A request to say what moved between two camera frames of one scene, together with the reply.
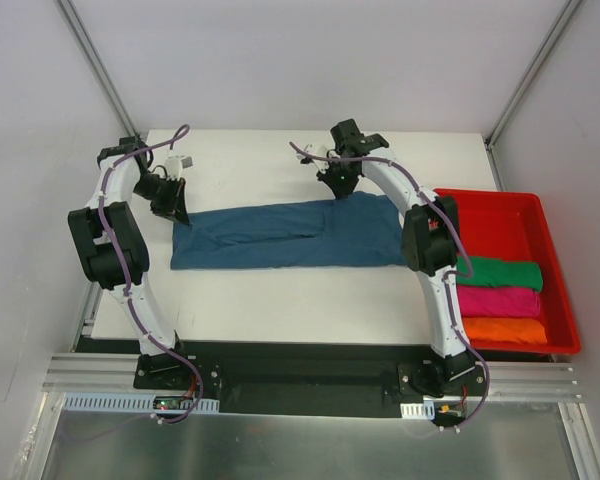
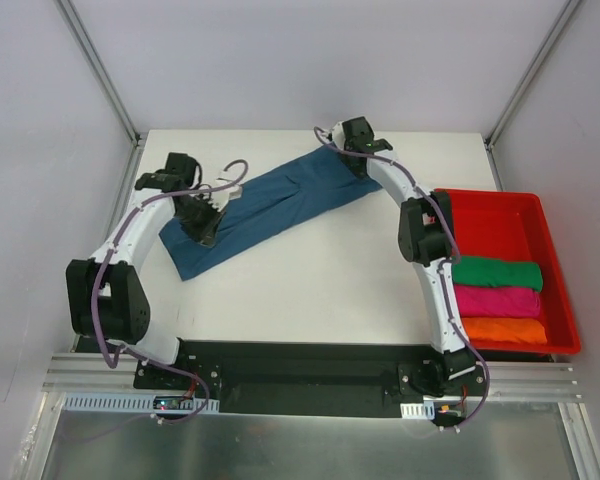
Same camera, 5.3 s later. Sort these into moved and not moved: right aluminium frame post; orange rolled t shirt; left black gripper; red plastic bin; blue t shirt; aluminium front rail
Moved: left black gripper; blue t shirt
Not moved: orange rolled t shirt; aluminium front rail; red plastic bin; right aluminium frame post
